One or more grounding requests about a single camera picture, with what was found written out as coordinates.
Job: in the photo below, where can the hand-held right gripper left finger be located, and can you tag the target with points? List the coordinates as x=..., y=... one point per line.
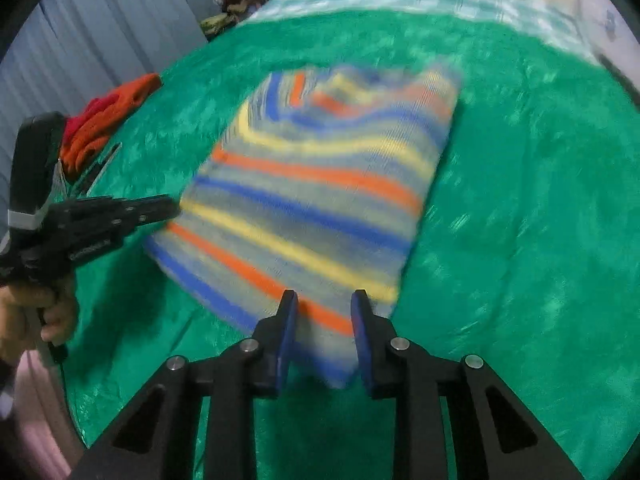
x=285, y=340

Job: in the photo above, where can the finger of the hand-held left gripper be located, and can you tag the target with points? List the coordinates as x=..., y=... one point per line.
x=130, y=212

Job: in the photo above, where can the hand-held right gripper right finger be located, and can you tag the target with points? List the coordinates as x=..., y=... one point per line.
x=361, y=340

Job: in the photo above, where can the striped knit sweater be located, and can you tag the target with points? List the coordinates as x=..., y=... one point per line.
x=310, y=185

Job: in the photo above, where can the pile of mixed clothes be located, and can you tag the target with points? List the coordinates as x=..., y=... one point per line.
x=222, y=20

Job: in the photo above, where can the person's left hand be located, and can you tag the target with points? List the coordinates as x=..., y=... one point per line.
x=62, y=317

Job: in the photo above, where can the orange knit garment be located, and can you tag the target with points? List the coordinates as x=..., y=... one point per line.
x=85, y=150

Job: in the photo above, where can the red knit garment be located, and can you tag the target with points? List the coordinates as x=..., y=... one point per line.
x=92, y=110

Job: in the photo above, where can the grey curtain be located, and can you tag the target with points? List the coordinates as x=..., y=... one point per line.
x=100, y=35

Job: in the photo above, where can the green patterned blanket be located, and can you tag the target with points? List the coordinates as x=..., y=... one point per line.
x=525, y=210

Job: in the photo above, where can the pink cloth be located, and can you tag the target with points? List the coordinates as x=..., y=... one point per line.
x=35, y=435

